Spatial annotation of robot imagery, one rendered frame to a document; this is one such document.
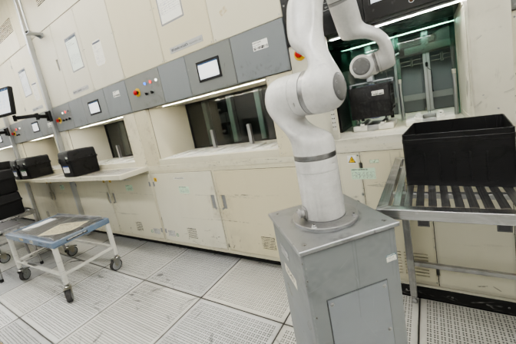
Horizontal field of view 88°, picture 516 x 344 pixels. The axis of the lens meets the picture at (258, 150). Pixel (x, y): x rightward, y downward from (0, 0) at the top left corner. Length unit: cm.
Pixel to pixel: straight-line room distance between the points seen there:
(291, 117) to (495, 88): 86
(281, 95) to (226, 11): 114
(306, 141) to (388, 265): 39
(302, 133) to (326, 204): 20
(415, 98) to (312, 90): 166
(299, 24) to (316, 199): 46
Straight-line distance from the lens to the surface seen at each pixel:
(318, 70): 69
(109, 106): 281
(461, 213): 85
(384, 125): 163
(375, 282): 83
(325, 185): 74
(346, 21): 106
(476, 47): 136
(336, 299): 79
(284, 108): 74
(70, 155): 312
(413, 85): 230
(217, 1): 186
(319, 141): 72
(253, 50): 165
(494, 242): 160
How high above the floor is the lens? 111
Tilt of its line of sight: 9 degrees down
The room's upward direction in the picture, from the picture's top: 11 degrees counter-clockwise
